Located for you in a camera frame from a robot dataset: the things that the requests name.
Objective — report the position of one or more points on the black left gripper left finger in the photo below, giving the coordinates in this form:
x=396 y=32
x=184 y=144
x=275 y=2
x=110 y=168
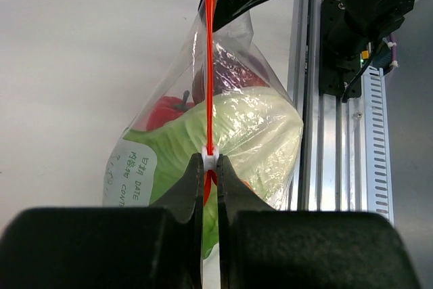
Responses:
x=158 y=246

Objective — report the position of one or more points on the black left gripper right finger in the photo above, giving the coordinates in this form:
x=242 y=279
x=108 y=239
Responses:
x=261 y=247

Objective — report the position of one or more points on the dark red apple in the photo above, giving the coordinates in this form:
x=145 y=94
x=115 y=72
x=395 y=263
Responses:
x=233 y=73

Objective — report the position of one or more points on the clear zip bag orange zipper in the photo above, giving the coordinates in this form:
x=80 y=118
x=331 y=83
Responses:
x=129 y=175

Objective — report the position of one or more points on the green lettuce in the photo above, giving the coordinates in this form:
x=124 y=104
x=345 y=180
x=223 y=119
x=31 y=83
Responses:
x=257 y=128

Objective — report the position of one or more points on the red bell pepper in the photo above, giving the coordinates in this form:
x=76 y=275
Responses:
x=168 y=108

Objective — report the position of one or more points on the aluminium rail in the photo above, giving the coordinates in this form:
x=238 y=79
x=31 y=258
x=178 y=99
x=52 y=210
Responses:
x=330 y=173

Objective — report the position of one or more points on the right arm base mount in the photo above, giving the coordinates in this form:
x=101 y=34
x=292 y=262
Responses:
x=340 y=50

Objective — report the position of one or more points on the white cable duct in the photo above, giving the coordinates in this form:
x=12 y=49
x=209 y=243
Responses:
x=378 y=169

